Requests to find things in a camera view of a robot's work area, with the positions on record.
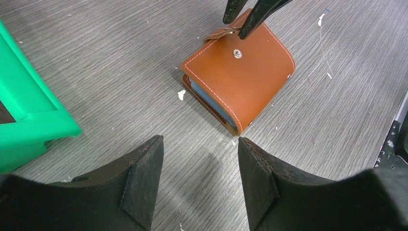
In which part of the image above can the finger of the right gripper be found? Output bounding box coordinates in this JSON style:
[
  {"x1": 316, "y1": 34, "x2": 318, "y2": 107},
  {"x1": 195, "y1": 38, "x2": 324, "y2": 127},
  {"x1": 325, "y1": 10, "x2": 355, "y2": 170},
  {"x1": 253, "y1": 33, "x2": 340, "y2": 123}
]
[
  {"x1": 238, "y1": 0, "x2": 292, "y2": 40},
  {"x1": 222, "y1": 0, "x2": 248, "y2": 24}
]

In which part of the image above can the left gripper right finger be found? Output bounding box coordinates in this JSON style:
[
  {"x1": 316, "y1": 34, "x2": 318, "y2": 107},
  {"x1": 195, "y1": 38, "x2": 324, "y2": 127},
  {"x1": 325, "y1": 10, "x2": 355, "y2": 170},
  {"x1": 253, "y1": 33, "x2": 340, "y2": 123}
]
[{"x1": 238, "y1": 137, "x2": 408, "y2": 231}]

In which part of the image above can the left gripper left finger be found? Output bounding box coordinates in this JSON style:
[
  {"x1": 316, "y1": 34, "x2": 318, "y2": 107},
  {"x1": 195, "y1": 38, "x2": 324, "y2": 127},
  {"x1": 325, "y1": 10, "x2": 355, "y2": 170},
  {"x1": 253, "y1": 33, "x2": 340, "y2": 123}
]
[{"x1": 0, "y1": 135, "x2": 164, "y2": 231}]

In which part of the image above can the brown leather card holder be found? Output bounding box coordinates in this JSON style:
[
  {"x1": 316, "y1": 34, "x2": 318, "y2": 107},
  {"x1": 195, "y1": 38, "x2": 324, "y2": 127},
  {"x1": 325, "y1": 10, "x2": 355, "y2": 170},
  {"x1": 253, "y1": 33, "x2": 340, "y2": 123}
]
[{"x1": 181, "y1": 9, "x2": 295, "y2": 136}]

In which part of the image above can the green plastic card bin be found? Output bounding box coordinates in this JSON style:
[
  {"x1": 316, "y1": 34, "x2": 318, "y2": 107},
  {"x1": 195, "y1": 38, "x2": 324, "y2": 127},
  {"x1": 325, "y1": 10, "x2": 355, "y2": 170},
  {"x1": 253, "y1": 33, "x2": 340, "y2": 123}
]
[{"x1": 0, "y1": 24, "x2": 82, "y2": 173}]

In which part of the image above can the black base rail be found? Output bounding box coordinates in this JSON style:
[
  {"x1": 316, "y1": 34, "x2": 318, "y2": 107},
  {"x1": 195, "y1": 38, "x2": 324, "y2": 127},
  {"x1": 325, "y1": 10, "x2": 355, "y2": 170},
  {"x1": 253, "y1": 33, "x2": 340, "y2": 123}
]
[{"x1": 373, "y1": 111, "x2": 408, "y2": 169}]

